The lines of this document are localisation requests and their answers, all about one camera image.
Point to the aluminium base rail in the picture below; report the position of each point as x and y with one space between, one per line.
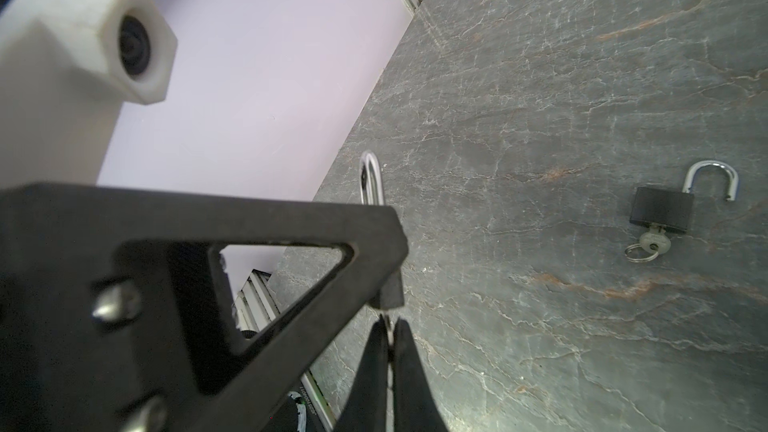
256 315

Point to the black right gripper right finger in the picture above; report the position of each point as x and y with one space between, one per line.
413 403

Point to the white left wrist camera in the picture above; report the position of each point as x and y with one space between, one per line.
67 68

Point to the silver key with ring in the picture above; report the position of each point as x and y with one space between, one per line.
651 245

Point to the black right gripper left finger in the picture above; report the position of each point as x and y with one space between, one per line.
367 403

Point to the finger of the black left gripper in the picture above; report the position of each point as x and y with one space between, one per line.
115 300

